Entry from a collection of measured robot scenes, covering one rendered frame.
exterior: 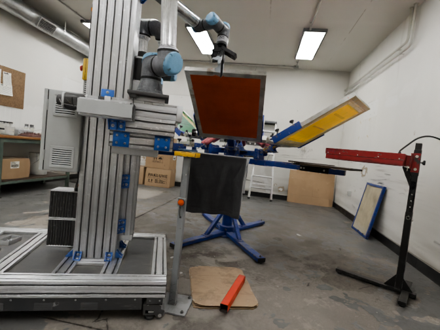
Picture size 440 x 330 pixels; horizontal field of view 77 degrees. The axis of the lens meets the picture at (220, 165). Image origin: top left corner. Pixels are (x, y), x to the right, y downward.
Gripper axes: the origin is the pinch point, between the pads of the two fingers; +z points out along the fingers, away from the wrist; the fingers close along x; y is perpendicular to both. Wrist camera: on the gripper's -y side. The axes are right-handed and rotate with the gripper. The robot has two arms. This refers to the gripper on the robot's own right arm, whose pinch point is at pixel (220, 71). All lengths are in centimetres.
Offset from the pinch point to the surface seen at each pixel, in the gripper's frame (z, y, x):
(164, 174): -13, 183, -444
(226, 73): -8.4, -1.3, -14.3
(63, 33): -204, 345, -230
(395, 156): 25, -130, -56
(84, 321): 156, 50, 0
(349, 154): 22, -102, -72
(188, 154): 59, 10, 4
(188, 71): -8.2, 25.8, -14.7
